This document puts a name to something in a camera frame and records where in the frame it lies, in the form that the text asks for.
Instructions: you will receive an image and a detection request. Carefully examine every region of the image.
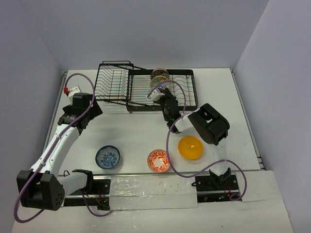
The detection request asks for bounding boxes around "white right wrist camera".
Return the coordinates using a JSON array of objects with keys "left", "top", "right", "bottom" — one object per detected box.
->
[{"left": 146, "top": 88, "right": 165, "bottom": 102}]

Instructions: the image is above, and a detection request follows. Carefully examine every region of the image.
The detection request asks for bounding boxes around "grey leaf pattern bowl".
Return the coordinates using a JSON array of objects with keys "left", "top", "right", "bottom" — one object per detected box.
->
[{"left": 150, "top": 68, "right": 169, "bottom": 80}]

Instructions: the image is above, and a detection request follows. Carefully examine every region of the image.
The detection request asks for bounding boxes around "yellow bowl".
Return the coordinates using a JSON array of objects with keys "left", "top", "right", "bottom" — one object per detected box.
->
[{"left": 178, "top": 136, "right": 204, "bottom": 160}]

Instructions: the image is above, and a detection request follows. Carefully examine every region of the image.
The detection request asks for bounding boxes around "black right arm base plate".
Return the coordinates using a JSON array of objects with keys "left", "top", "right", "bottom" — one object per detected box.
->
[{"left": 191, "top": 174, "right": 240, "bottom": 203}]

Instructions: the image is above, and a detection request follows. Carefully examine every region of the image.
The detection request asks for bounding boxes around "blue pattern bowl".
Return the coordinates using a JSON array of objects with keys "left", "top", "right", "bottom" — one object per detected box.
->
[{"left": 95, "top": 145, "right": 121, "bottom": 169}]

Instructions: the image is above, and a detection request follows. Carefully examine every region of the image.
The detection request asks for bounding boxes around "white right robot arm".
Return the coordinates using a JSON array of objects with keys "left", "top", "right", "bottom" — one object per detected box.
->
[{"left": 150, "top": 88, "right": 231, "bottom": 190}]

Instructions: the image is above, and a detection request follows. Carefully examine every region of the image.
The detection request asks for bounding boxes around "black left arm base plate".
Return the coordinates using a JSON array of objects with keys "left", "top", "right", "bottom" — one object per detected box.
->
[{"left": 63, "top": 176, "right": 111, "bottom": 211}]

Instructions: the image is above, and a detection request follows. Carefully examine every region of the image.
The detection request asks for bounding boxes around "orange floral pattern bowl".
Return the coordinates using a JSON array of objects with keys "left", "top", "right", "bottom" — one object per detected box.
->
[{"left": 147, "top": 149, "right": 170, "bottom": 173}]

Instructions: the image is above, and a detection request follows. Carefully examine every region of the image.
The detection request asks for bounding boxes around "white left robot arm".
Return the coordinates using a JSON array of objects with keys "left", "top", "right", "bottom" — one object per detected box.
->
[{"left": 17, "top": 93, "right": 103, "bottom": 211}]

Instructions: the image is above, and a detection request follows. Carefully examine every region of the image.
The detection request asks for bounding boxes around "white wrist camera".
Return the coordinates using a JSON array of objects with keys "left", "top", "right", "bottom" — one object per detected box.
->
[
  {"left": 63, "top": 85, "right": 81, "bottom": 98},
  {"left": 146, "top": 88, "right": 165, "bottom": 102}
]

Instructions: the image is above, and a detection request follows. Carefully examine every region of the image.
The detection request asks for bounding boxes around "white orange flower bowl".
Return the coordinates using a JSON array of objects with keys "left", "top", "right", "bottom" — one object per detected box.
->
[{"left": 150, "top": 76, "right": 169, "bottom": 89}]

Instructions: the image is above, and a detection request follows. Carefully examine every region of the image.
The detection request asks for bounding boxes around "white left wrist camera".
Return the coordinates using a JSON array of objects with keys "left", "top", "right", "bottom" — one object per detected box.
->
[{"left": 63, "top": 85, "right": 81, "bottom": 98}]

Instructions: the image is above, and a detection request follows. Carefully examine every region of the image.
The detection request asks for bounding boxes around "black wire dish rack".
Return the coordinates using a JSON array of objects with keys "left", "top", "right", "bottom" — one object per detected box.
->
[{"left": 95, "top": 61, "right": 198, "bottom": 113}]

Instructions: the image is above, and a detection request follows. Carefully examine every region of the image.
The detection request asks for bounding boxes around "orange lattice pattern bowl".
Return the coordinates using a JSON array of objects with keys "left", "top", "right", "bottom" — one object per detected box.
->
[{"left": 157, "top": 82, "right": 170, "bottom": 93}]

